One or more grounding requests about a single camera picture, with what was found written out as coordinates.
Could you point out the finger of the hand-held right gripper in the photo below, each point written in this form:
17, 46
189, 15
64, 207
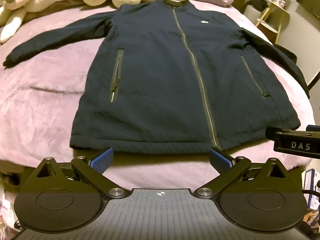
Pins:
277, 133

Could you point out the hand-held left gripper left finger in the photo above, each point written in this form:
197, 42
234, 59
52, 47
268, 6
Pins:
102, 158

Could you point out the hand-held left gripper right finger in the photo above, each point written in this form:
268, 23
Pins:
220, 160

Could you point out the navy zip jacket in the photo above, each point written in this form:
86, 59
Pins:
160, 75

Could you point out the blue and white box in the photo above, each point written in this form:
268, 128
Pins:
312, 182

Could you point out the pink fleece blanket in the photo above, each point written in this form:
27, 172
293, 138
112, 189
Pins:
42, 100

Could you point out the small wooden side table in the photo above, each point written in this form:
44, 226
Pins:
270, 26

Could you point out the black cloth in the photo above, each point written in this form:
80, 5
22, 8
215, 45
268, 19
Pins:
257, 4

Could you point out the white plush toy grey paws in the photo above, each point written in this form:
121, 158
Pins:
37, 2

